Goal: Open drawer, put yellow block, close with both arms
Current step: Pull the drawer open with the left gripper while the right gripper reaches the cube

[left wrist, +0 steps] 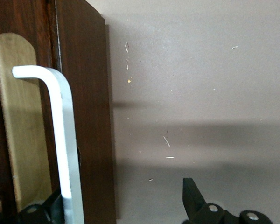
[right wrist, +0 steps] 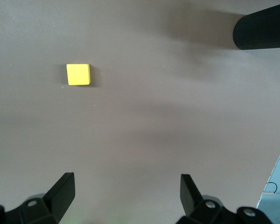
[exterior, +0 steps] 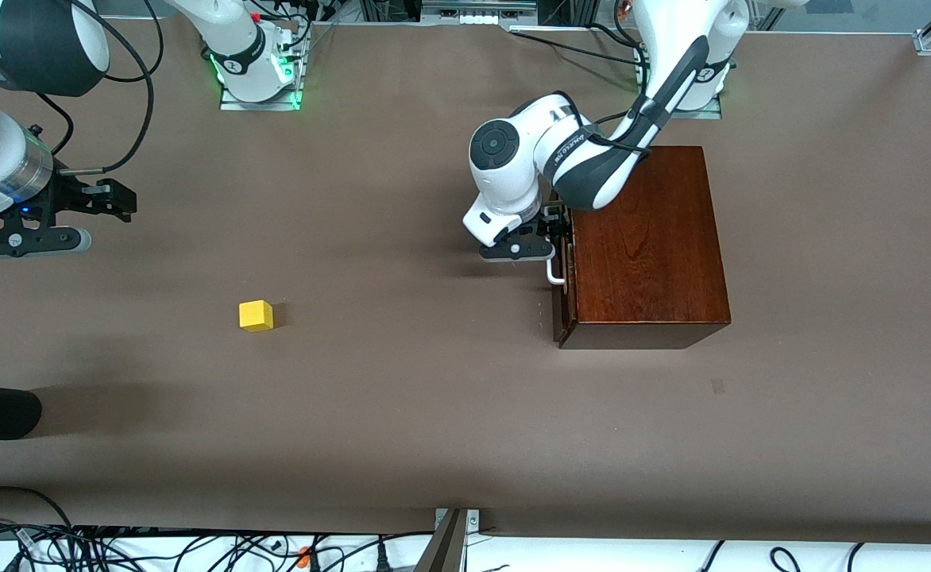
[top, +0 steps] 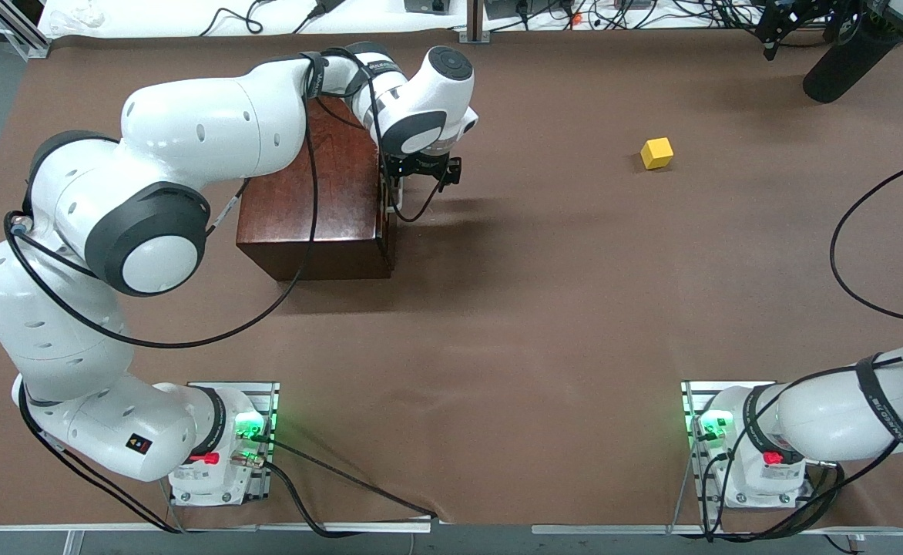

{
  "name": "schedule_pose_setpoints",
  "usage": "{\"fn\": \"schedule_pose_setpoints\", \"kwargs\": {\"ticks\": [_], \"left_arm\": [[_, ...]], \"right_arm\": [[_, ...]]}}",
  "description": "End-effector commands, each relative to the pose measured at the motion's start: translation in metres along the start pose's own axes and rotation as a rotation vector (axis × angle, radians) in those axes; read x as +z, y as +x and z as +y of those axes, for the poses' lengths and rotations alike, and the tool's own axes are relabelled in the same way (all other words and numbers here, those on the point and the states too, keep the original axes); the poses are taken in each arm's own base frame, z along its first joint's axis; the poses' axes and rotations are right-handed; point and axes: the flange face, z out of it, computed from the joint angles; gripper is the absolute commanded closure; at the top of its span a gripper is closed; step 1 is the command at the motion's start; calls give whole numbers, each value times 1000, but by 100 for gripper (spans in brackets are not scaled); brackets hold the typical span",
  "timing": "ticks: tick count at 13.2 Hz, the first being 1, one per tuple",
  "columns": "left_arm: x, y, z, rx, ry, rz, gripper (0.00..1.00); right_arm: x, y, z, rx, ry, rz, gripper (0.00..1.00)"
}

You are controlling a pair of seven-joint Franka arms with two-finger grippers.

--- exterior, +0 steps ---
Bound wooden drawer with white handle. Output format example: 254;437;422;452
545;203;576;323

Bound yellow cube block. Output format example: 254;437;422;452
239;300;274;333

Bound dark brown wooden cabinet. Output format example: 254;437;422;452
554;145;732;350

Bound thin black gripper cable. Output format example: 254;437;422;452
35;94;75;160

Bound long black table cable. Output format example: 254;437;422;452
509;29;643;68

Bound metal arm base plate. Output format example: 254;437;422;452
219;32;305;112
636;48;723;120

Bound short black table cable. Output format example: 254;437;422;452
589;22;639;47

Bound silver metal rail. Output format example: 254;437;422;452
422;0;538;15

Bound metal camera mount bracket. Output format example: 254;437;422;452
414;508;482;572

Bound tangled black cables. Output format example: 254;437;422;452
0;486;435;572

